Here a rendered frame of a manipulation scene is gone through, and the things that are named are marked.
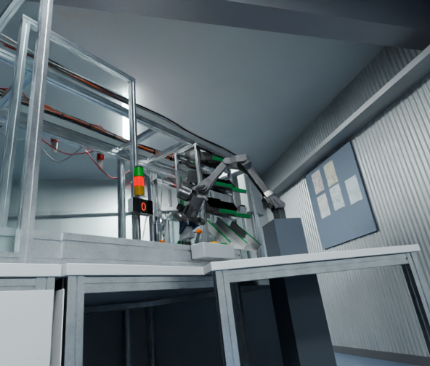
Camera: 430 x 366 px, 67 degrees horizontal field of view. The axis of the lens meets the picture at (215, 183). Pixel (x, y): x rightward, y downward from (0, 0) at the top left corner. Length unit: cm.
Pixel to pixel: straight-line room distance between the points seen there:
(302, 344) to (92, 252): 90
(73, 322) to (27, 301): 12
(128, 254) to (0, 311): 41
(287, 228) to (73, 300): 97
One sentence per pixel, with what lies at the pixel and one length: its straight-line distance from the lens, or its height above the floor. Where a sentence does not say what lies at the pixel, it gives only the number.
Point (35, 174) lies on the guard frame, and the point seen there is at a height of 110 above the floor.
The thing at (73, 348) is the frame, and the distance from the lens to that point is 93.
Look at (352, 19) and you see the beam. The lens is 290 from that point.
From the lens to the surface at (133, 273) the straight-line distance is 102.
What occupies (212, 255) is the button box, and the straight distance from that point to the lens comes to 132.
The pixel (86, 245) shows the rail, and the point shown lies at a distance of 104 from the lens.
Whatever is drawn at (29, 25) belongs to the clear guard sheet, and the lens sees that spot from 126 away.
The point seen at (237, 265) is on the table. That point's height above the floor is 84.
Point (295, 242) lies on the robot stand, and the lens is 153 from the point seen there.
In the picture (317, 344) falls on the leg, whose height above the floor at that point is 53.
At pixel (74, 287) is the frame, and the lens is 92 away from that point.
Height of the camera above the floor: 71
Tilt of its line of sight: 21 degrees up
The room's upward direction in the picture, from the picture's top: 7 degrees counter-clockwise
